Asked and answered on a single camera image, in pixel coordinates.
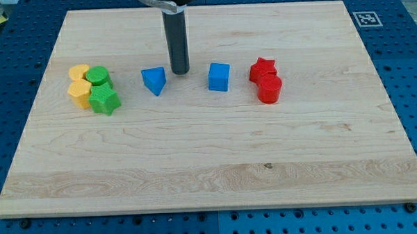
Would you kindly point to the black bolt front right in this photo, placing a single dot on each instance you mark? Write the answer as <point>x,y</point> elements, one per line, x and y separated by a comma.
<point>410,207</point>

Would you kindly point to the blue triangle block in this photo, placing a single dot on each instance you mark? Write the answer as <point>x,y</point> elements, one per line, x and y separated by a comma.
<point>154,79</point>

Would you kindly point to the black mount with metal clamp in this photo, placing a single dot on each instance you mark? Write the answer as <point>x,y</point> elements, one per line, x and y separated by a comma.
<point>167,6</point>

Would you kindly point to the black bolt front left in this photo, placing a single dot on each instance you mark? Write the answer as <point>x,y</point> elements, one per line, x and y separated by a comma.
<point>24,223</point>

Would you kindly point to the yellow hexagon block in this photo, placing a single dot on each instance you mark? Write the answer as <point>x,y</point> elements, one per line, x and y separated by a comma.
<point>79,92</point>

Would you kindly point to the yellow heart block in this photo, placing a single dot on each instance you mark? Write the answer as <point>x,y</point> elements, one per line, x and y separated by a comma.
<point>78,72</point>

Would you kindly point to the blue cube block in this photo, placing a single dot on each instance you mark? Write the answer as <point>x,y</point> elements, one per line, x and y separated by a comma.
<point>218,77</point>

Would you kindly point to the black bolt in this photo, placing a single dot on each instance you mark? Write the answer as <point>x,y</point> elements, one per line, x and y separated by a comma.
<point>410,207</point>
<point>24,223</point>

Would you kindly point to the red cylinder block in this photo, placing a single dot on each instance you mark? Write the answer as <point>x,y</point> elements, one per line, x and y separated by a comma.
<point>269,88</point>

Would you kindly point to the green star block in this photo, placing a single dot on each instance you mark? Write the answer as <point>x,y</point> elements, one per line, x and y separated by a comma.
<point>104,99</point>

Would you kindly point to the white fiducial marker tag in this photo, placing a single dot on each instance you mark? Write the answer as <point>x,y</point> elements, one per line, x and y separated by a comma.
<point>367,19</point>

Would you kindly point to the green cylinder block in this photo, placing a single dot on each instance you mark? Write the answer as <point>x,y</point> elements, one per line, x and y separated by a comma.
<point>98,75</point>

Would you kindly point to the light wooden board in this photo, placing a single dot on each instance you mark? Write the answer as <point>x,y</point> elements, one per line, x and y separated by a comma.
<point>333,138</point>

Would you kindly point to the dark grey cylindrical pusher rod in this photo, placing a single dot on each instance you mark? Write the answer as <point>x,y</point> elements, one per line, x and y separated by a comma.
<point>176,38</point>

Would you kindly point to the red star block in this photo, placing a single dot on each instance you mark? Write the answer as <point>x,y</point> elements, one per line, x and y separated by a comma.
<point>261,68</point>

